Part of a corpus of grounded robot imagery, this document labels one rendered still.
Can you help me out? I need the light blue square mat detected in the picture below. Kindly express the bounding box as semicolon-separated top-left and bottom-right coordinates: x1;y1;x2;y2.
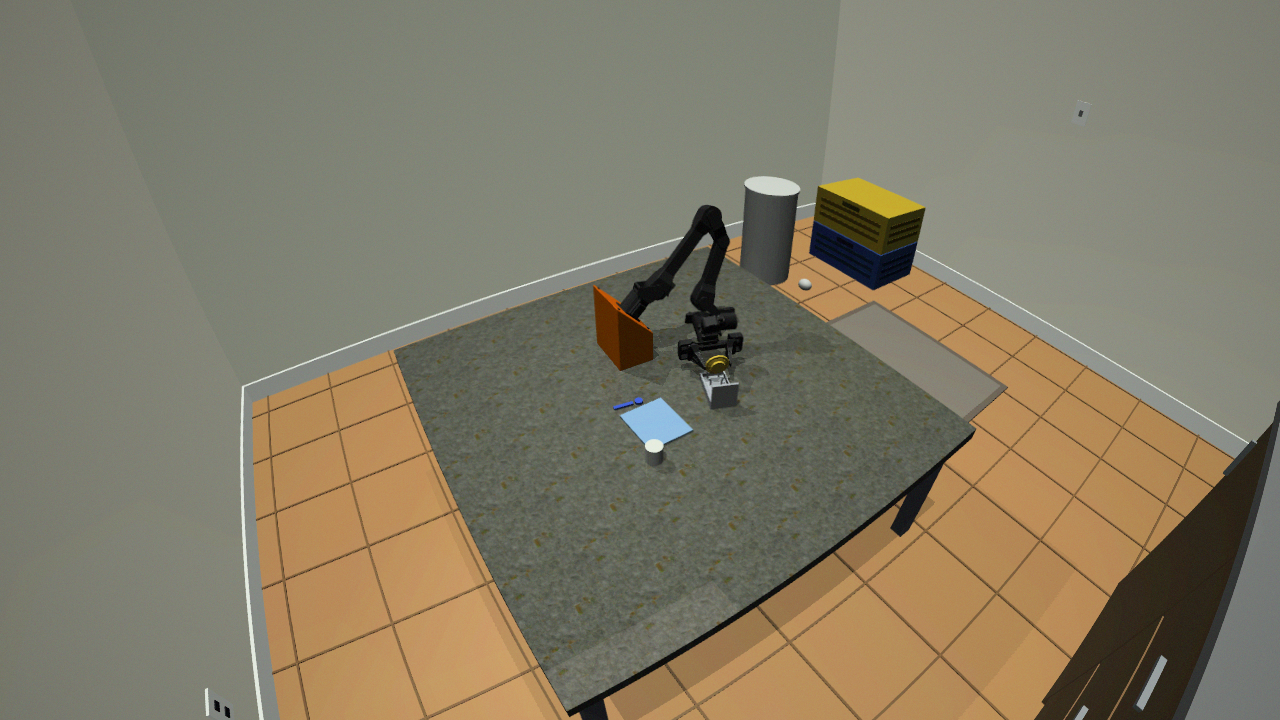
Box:
620;398;692;445

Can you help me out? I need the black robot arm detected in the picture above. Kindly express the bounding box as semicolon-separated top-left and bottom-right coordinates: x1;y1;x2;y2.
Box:
616;205;739;337

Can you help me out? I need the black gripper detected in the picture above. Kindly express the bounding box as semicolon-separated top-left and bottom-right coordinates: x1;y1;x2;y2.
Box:
678;323;742;370

